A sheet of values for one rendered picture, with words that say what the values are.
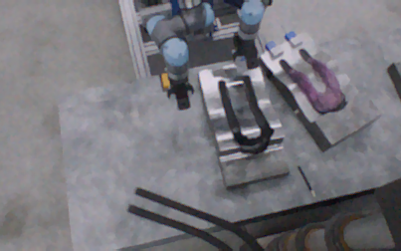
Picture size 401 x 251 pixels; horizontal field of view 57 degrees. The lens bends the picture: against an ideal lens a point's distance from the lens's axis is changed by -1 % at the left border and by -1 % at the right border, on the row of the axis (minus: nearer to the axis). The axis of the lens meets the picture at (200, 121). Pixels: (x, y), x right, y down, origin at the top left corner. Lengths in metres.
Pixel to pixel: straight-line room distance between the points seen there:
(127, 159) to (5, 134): 1.32
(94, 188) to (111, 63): 1.32
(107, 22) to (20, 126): 0.96
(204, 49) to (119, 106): 0.96
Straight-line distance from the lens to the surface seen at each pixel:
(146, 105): 1.64
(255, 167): 1.49
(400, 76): 1.84
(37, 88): 2.78
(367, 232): 0.70
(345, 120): 1.60
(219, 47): 2.47
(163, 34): 1.23
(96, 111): 1.68
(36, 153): 2.60
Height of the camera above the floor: 2.29
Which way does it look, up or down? 69 degrees down
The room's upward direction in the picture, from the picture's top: 1 degrees clockwise
